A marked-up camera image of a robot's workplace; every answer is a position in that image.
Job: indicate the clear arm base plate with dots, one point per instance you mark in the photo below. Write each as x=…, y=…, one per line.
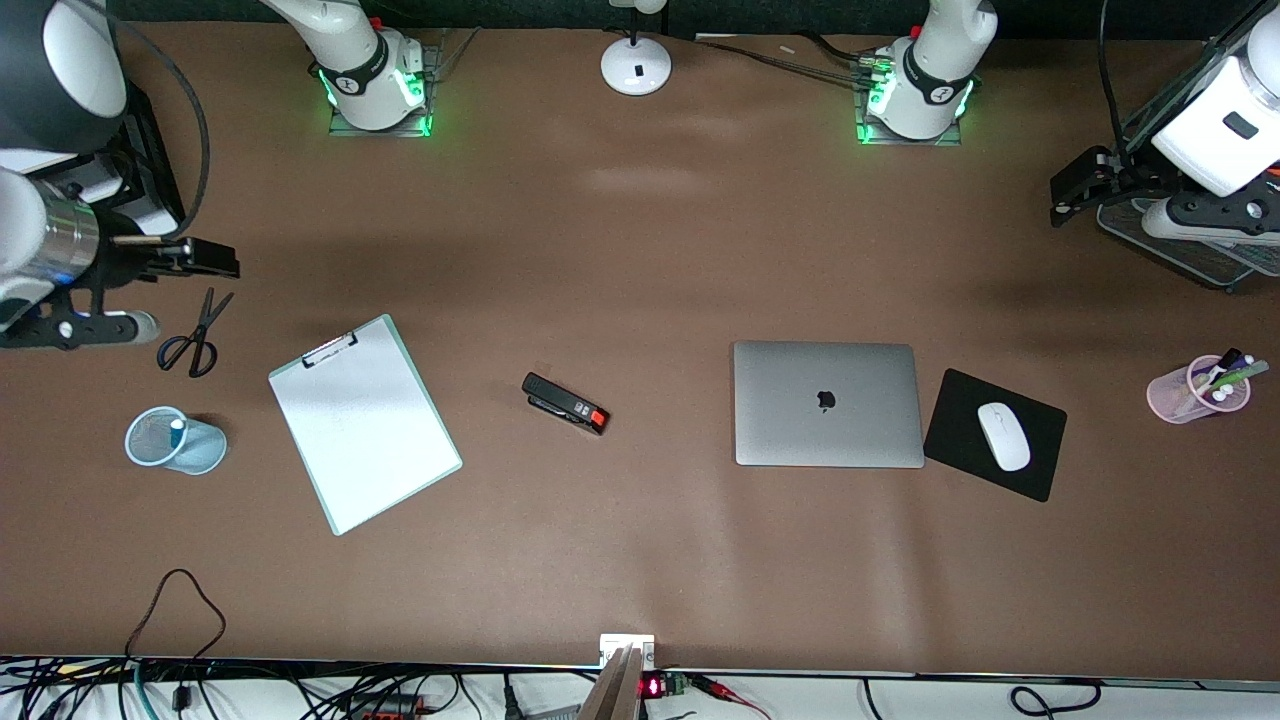
x=432, y=60
x=865, y=130

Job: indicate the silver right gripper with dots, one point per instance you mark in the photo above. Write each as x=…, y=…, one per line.
x=122, y=262

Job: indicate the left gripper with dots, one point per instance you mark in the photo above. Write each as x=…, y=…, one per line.
x=1132, y=172

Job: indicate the black document tray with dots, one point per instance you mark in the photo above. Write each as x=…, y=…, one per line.
x=150, y=150

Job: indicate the black scissors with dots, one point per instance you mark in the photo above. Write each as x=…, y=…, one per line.
x=204, y=326

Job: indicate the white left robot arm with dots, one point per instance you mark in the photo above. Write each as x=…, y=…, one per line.
x=920, y=70

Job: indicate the silver mesh tray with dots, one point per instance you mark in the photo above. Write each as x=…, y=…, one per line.
x=1215, y=262

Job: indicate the white round stand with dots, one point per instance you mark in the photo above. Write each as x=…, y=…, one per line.
x=636, y=65

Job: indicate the silver laptop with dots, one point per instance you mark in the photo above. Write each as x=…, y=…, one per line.
x=828, y=405

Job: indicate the orange connector block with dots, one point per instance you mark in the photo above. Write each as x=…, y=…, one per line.
x=385, y=710

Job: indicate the pink mesh pen cup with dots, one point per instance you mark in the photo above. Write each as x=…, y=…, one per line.
x=1165, y=400

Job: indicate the white computer mouse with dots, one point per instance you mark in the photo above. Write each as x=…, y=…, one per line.
x=1003, y=437

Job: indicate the black marker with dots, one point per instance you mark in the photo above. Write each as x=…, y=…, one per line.
x=1228, y=358

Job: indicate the black mouse pad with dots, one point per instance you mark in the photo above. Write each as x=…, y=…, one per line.
x=960, y=430

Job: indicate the blue mesh pen cup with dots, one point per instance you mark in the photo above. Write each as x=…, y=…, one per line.
x=200, y=452

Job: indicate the white paper sheet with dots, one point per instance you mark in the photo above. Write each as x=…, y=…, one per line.
x=370, y=440

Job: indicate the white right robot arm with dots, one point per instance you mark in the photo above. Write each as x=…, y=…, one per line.
x=350, y=60

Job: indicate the green highlighter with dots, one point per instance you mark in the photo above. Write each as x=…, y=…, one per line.
x=1240, y=376

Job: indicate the black red stapler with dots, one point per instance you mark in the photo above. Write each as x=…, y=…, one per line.
x=565, y=404

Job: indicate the teal clipboard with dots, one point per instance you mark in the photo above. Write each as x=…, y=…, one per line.
x=330, y=350

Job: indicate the circuit board red display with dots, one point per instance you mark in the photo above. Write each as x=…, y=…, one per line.
x=662, y=686

